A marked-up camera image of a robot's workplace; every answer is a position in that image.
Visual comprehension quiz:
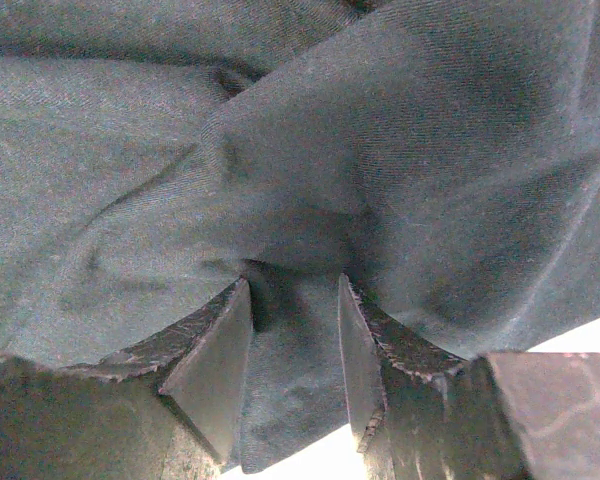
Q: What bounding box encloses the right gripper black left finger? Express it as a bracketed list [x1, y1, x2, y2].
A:
[0, 278, 253, 479]

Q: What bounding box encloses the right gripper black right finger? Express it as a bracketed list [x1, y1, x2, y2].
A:
[338, 276, 600, 479]

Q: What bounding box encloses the black t shirt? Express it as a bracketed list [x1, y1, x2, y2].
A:
[0, 1, 600, 473]

